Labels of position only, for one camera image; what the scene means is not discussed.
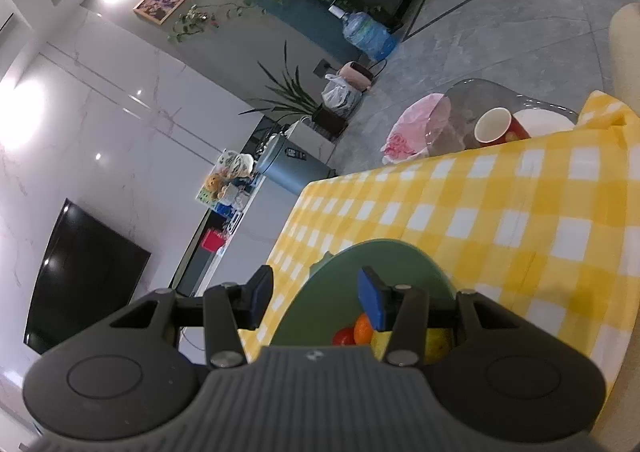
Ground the black television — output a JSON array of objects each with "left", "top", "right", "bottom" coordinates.
[{"left": 24, "top": 198, "right": 152, "bottom": 356}]

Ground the blue water jug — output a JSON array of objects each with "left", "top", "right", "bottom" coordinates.
[{"left": 329, "top": 4, "right": 399, "bottom": 61}]

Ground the grey-blue trash bin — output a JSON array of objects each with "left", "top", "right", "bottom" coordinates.
[{"left": 255, "top": 132, "right": 336, "bottom": 196}]

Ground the yellow checked tablecloth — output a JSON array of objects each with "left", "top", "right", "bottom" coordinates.
[{"left": 235, "top": 89, "right": 640, "bottom": 434}]

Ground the hanging vine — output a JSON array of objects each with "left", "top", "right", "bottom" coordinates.
[{"left": 167, "top": 0, "right": 259, "bottom": 44}]

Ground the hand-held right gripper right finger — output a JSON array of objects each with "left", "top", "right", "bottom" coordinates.
[{"left": 357, "top": 266, "right": 552, "bottom": 367}]

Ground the long-leaf potted plant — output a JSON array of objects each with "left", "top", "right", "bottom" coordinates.
[{"left": 239, "top": 39, "right": 351, "bottom": 138}]

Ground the white marble media console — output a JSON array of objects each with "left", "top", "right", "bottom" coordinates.
[{"left": 150, "top": 119, "right": 337, "bottom": 364}]

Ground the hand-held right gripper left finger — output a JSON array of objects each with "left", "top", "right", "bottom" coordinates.
[{"left": 92, "top": 264, "right": 275, "bottom": 369}]

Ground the red mug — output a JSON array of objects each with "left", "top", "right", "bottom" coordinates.
[{"left": 474, "top": 107, "right": 532, "bottom": 149}]

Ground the pink heater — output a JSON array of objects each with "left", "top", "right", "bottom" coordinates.
[{"left": 337, "top": 61, "right": 376, "bottom": 91}]

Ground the cream chair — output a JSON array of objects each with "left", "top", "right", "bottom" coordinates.
[{"left": 610, "top": 2, "right": 640, "bottom": 106}]

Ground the brown teddy bear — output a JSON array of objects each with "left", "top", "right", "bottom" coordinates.
[{"left": 206, "top": 172, "right": 231, "bottom": 201}]

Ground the pink plastic bag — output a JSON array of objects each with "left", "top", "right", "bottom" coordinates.
[{"left": 381, "top": 93, "right": 454, "bottom": 164}]

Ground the green colander bowl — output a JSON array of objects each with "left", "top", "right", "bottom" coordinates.
[{"left": 260, "top": 238, "right": 459, "bottom": 366}]

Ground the green printed poster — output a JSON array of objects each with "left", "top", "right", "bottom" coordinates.
[{"left": 196, "top": 149, "right": 241, "bottom": 206}]

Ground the smoked glass table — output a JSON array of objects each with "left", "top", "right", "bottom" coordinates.
[{"left": 425, "top": 78, "right": 581, "bottom": 156}]

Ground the white plate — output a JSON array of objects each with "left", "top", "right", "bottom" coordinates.
[{"left": 515, "top": 109, "right": 576, "bottom": 138}]

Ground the framed picture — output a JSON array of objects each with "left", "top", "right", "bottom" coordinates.
[{"left": 133, "top": 0, "right": 196, "bottom": 26}]

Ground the white plastic bag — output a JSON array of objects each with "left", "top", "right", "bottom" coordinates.
[{"left": 321, "top": 73, "right": 362, "bottom": 118}]

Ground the red box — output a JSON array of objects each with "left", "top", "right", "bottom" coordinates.
[{"left": 201, "top": 228, "right": 229, "bottom": 253}]

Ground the orange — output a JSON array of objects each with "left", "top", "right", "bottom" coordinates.
[{"left": 353, "top": 313, "right": 376, "bottom": 347}]

